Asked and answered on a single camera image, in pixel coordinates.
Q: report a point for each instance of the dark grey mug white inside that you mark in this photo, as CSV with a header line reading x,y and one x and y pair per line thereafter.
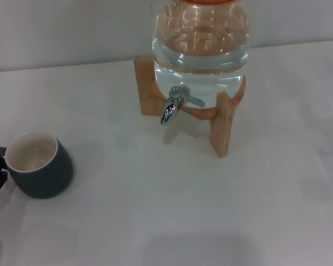
x,y
44,177

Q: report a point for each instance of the chrome faucet with lever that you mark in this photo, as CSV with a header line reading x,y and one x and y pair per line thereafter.
x,y
170,109

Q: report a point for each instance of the light wooden dispenser stand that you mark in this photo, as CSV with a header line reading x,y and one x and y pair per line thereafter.
x,y
223,124

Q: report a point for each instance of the clear glass water dispenser jar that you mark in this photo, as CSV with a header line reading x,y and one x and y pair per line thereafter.
x,y
199,55

